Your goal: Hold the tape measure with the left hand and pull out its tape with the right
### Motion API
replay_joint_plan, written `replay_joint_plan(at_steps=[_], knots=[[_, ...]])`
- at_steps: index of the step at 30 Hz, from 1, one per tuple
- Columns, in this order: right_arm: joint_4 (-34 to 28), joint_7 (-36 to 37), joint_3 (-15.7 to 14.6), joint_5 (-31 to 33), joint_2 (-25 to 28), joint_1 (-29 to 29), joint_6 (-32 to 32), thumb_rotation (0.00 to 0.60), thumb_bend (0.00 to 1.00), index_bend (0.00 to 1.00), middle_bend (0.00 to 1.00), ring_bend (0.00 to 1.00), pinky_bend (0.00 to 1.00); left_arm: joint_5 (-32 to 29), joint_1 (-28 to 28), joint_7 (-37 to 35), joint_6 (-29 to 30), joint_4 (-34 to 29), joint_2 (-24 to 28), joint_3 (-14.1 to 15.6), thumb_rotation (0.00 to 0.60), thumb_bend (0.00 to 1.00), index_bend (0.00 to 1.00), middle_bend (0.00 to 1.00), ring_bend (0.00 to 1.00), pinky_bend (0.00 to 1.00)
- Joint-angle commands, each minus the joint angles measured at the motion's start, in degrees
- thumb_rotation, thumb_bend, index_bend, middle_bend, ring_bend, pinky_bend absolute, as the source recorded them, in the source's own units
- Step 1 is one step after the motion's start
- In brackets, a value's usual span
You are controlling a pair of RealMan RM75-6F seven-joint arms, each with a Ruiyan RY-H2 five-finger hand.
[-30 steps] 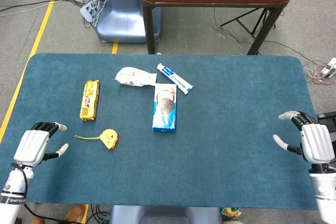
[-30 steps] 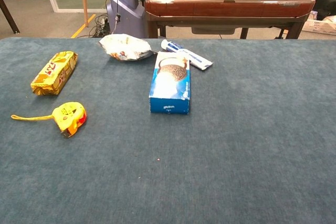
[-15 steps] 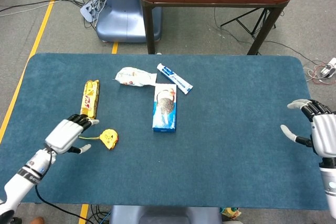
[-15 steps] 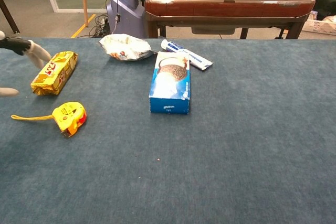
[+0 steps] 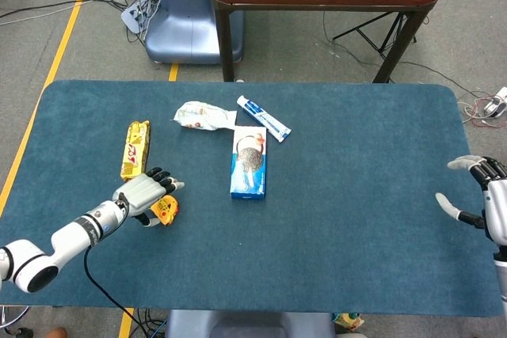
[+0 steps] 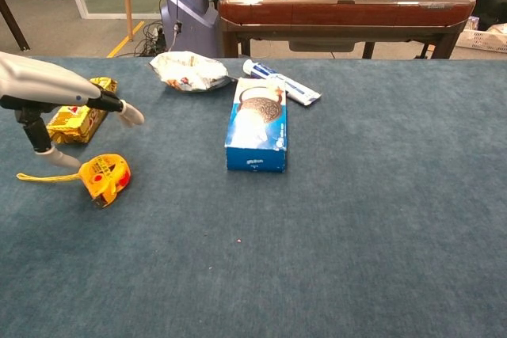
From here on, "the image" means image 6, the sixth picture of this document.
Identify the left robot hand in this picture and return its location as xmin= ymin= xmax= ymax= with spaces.
xmin=0 ymin=51 xmax=146 ymax=169

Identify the white blue toothpaste tube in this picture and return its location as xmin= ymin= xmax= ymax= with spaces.
xmin=242 ymin=59 xmax=322 ymax=107

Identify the white plastic basket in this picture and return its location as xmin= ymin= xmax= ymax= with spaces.
xmin=455 ymin=23 xmax=507 ymax=54

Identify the dark table leg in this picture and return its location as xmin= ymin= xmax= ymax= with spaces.
xmin=0 ymin=0 xmax=31 ymax=52

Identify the wooden mahjong table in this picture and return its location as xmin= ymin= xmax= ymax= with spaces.
xmin=217 ymin=0 xmax=477 ymax=60

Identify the hanging cable with connector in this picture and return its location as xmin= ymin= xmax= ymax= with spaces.
xmin=170 ymin=0 xmax=184 ymax=52

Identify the black bag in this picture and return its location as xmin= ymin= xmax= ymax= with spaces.
xmin=473 ymin=0 xmax=507 ymax=32

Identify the yellow snack package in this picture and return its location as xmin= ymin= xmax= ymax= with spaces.
xmin=46 ymin=77 xmax=119 ymax=145

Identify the yellow tape measure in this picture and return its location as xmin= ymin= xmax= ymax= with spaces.
xmin=16 ymin=153 xmax=132 ymax=209

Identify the blue cookie box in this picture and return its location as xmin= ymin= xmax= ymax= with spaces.
xmin=224 ymin=77 xmax=288 ymax=174

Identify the purple robot base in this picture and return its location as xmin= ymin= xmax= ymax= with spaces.
xmin=160 ymin=0 xmax=219 ymax=59

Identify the bundle of floor cables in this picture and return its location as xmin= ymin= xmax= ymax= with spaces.
xmin=133 ymin=20 xmax=170 ymax=58

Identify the blue carpet table cover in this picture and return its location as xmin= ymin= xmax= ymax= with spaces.
xmin=0 ymin=55 xmax=507 ymax=338

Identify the crumpled white snack bag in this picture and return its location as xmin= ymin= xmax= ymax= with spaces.
xmin=149 ymin=51 xmax=231 ymax=94

